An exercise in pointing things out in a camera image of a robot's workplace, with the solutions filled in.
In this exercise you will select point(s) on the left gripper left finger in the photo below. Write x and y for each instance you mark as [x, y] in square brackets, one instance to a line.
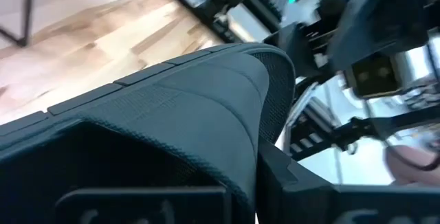
[137, 207]

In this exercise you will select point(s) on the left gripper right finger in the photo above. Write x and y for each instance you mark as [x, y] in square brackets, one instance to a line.
[309, 203]

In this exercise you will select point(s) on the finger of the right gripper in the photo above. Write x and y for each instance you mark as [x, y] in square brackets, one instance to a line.
[285, 48]

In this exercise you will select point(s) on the black rubber slide sandal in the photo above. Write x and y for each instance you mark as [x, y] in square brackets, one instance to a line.
[189, 114]

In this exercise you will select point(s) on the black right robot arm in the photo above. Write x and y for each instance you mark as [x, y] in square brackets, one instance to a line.
[405, 122]

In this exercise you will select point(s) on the person's hand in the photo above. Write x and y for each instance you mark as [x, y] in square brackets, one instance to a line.
[405, 174]

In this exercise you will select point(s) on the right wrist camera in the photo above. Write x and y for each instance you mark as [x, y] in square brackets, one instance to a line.
[374, 76]

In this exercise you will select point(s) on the wooden shelf with black frame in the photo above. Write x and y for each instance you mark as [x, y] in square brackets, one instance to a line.
[29, 11]

